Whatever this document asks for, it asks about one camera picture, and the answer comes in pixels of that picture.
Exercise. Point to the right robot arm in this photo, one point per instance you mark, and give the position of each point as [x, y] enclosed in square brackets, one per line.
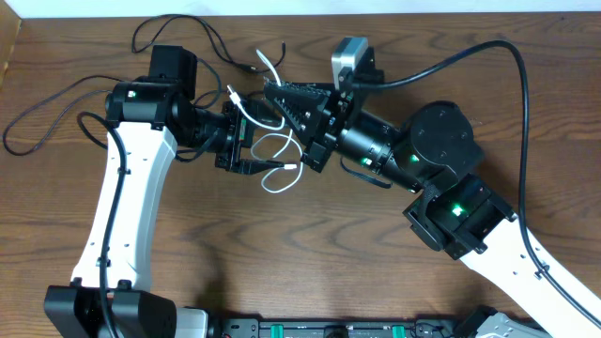
[434, 156]

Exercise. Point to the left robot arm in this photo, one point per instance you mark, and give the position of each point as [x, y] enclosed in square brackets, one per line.
[150, 122]

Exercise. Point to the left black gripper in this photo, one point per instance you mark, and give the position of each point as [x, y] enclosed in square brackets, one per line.
[247, 166]

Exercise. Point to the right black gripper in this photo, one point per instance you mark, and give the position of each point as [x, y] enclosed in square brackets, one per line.
[311, 97]

